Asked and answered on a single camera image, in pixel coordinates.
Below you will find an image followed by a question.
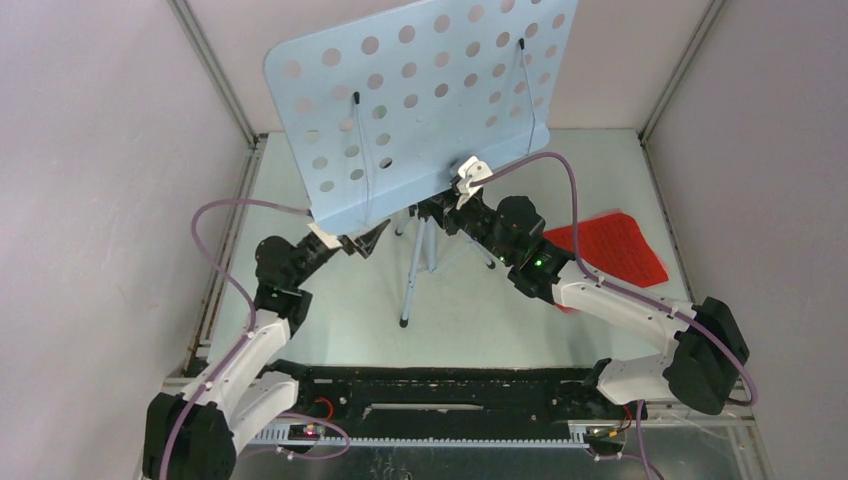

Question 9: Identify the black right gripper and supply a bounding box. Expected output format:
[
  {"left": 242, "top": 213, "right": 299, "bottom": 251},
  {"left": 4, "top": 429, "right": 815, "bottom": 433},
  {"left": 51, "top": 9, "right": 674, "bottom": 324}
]
[{"left": 419, "top": 187, "right": 515, "bottom": 267}]

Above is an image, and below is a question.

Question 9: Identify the light blue music stand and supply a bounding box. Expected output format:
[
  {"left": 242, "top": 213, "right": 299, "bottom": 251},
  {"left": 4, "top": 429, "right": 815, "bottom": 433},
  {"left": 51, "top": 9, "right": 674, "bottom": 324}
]
[{"left": 263, "top": 0, "right": 580, "bottom": 330}]

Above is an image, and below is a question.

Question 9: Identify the red sheet music page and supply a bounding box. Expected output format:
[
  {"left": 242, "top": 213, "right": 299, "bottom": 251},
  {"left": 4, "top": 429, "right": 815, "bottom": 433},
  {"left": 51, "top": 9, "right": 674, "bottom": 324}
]
[{"left": 578, "top": 210, "right": 669, "bottom": 288}]

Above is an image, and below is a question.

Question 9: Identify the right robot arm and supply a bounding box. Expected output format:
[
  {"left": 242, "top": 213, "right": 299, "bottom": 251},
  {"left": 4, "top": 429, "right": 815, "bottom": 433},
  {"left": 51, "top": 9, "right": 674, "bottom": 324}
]
[{"left": 416, "top": 191, "right": 750, "bottom": 418}]

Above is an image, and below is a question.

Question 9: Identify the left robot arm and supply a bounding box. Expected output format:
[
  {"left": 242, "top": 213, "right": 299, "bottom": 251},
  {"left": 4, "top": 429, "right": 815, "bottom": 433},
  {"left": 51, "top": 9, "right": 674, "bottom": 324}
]
[{"left": 141, "top": 221, "right": 389, "bottom": 479}]

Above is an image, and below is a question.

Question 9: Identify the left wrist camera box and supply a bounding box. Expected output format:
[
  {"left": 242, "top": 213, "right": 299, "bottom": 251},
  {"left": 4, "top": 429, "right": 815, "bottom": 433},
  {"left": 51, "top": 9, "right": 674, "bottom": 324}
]
[{"left": 308, "top": 222, "right": 343, "bottom": 250}]

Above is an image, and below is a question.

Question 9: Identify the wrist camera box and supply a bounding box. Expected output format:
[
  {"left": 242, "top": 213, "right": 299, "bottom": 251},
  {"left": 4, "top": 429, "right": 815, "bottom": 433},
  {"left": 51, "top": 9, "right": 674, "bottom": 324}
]
[
  {"left": 452, "top": 156, "right": 493, "bottom": 210},
  {"left": 308, "top": 222, "right": 343, "bottom": 250}
]

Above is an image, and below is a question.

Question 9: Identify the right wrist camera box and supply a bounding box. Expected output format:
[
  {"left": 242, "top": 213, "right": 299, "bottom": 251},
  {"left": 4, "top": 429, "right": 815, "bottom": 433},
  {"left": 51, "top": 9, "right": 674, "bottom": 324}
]
[{"left": 452, "top": 156, "right": 493, "bottom": 210}]

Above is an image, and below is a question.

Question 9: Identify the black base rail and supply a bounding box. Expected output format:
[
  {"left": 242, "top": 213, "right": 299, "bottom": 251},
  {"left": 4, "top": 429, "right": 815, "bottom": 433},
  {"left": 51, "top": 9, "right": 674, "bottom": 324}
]
[{"left": 263, "top": 360, "right": 648, "bottom": 443}]

